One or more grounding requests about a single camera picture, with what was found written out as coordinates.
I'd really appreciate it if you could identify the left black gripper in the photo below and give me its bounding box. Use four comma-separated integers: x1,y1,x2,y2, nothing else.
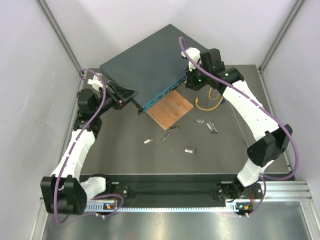
93,80,139,116

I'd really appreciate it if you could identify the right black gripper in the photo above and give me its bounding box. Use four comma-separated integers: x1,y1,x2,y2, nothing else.
183,61,211,92

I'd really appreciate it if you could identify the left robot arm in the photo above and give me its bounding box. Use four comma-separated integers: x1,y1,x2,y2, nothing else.
40,80,138,215

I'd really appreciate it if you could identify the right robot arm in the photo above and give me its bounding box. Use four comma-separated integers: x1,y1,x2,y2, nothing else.
181,47,293,198

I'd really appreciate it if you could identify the wooden board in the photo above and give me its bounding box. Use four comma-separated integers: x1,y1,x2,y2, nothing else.
146,90,194,130

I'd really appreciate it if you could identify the SFP module pair right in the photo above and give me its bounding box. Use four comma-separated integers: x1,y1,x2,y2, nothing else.
206,121,218,134

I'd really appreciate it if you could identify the dark grey table mat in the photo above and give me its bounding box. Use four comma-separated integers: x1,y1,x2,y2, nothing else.
56,64,288,176

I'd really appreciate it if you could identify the silver double SFP module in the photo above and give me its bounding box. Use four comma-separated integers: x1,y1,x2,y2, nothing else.
184,147,196,155

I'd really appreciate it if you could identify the yellow ethernet cable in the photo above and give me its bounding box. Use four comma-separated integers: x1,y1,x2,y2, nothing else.
194,87,224,111

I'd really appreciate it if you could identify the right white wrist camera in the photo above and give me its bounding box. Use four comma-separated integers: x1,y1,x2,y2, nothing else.
185,47,202,72

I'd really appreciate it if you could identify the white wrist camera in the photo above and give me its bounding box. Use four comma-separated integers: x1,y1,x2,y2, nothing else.
185,47,202,72
87,75,103,91

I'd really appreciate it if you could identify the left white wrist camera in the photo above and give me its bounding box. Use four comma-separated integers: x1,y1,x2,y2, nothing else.
87,75,103,91

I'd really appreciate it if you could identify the dark teal network switch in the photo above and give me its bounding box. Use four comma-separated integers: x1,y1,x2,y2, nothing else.
99,24,206,114

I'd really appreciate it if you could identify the grey slotted cable duct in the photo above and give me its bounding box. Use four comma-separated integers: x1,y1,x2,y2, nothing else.
84,200,252,213

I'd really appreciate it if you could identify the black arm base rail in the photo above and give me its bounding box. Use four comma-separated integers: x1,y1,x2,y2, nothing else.
104,173,263,208

